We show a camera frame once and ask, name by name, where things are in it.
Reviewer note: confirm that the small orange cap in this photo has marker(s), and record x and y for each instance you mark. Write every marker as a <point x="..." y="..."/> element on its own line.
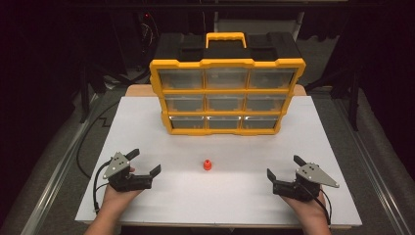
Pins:
<point x="207" y="165"/>

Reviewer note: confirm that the set of clear drawers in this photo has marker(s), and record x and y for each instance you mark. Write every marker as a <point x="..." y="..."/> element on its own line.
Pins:
<point x="181" y="80"/>

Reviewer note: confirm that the person's left hand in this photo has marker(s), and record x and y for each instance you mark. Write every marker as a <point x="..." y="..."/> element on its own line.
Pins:
<point x="117" y="199"/>

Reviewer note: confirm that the person's right hand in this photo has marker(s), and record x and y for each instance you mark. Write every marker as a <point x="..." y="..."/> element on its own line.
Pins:
<point x="310" y="207"/>

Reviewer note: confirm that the light grey panel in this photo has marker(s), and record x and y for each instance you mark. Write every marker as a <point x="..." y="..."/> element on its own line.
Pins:
<point x="257" y="26"/>

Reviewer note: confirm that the yellow black organizer case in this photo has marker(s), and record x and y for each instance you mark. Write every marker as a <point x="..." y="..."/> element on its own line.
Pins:
<point x="225" y="62"/>

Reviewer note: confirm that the black metal stand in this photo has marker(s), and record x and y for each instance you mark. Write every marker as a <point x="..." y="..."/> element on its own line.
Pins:
<point x="354" y="107"/>
<point x="84" y="98"/>

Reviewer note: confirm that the dark device with red light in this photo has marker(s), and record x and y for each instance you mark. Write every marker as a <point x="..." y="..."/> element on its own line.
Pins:
<point x="147" y="29"/>

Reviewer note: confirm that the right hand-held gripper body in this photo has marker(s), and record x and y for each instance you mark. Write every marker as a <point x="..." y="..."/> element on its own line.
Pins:
<point x="301" y="191"/>

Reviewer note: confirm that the metal floor rail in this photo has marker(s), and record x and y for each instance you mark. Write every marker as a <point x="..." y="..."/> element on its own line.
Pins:
<point x="55" y="182"/>
<point x="368" y="169"/>

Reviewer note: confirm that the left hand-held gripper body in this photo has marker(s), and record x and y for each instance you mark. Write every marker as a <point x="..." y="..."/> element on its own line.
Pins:
<point x="122" y="182"/>

